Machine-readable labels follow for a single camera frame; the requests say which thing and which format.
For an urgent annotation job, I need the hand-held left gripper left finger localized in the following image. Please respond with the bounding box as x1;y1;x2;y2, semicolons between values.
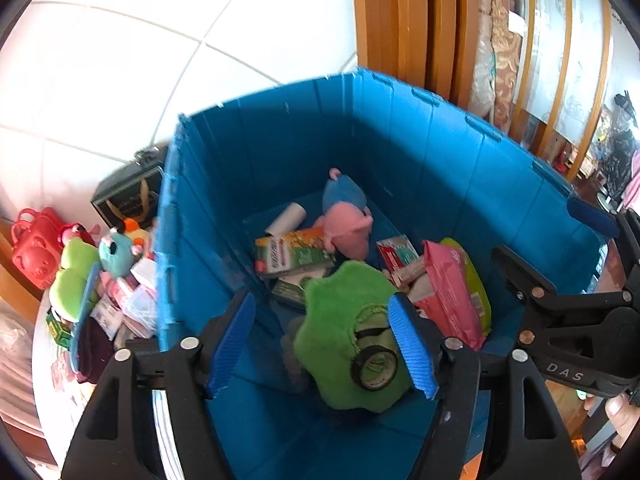
60;290;258;480

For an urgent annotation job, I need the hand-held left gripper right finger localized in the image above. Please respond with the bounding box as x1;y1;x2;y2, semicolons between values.
387;292;583;480

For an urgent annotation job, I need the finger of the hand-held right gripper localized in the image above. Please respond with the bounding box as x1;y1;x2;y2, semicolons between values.
491;245;559;307
566;196;640;291

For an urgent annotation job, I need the black tape roll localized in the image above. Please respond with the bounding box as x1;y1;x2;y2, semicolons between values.
350;327;401;393

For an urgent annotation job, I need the green flower-shaped plush cushion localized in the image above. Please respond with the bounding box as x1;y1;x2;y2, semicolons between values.
292;260;416;413

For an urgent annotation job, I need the blue folding plastic crate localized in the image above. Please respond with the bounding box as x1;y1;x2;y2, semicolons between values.
152;67;621;480

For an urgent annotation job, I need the person's right hand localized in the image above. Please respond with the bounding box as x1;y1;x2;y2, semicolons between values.
587;392;640;456

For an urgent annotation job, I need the yellow-green plastic packet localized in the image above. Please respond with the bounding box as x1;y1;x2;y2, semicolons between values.
440;237;493;336

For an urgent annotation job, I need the pink plastic pack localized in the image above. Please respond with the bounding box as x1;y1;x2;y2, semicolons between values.
415;240;488;351

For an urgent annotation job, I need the dark green box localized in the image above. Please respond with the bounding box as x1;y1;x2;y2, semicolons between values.
270;270;326;308

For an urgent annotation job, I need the red white toothpaste box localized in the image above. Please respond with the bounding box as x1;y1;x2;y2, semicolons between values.
376;235;426;286

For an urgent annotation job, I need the green orange printed box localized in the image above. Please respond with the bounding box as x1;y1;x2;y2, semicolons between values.
255;227;336;281

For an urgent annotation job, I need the pile of pink white boxes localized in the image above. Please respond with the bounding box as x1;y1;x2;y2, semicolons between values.
95;260;161;341

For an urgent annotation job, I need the pink pig plush blue outfit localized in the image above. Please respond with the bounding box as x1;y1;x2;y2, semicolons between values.
312;167;374;261

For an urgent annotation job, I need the dark maroon cloth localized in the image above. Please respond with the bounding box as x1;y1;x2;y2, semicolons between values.
75;317;118;386

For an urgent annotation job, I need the white paper roll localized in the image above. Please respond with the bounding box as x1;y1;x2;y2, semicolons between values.
265;202;306;236

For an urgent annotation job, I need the teal plush toy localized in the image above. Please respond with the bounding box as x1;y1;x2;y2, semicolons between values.
97;227;146;278

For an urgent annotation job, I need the blue plastic hanger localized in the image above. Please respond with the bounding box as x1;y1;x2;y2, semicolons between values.
70;262;103;386

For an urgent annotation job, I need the wooden framed frosted glass door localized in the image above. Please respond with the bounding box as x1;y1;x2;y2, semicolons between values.
510;0;621;181

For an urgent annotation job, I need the green frog plush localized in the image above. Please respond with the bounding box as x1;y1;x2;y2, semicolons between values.
52;237;101;321

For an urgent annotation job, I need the green yellow medicine box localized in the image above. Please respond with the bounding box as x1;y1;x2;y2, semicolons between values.
46;310;76;348

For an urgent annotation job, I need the black gift box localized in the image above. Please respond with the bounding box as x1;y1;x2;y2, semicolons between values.
91;147;168;231

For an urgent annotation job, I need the pink red bear plush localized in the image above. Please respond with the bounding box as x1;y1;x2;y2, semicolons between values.
57;222;96;248

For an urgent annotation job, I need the rolled patterned carpet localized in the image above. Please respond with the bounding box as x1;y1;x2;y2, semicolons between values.
470;0;526;133

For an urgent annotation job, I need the red plastic bear case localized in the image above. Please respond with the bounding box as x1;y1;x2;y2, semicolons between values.
11;206;73;291

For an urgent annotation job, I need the wooden door frame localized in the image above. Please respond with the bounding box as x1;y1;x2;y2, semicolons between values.
350;0;481;106

